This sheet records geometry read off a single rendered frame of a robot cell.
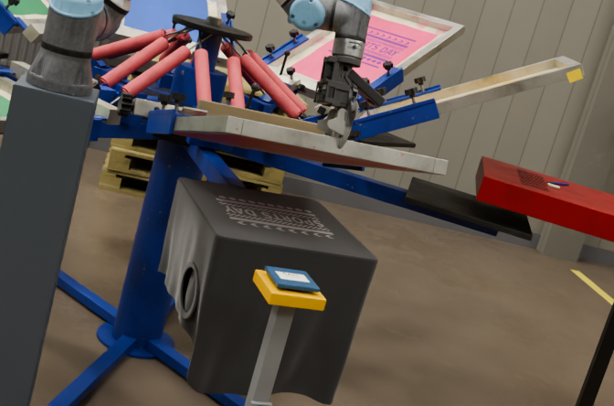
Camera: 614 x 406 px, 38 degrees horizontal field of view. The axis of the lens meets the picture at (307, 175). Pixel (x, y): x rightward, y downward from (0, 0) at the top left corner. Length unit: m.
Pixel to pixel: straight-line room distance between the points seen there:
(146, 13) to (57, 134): 2.19
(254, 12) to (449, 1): 1.43
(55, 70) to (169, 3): 2.29
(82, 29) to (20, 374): 0.84
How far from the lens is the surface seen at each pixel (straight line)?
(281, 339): 2.01
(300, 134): 2.09
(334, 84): 2.11
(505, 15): 6.90
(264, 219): 2.42
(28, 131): 2.12
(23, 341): 2.29
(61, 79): 2.11
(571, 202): 3.18
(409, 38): 4.28
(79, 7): 2.10
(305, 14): 2.00
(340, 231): 2.50
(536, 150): 7.18
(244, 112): 2.66
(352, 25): 2.14
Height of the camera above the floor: 1.61
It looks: 12 degrees down
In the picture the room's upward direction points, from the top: 16 degrees clockwise
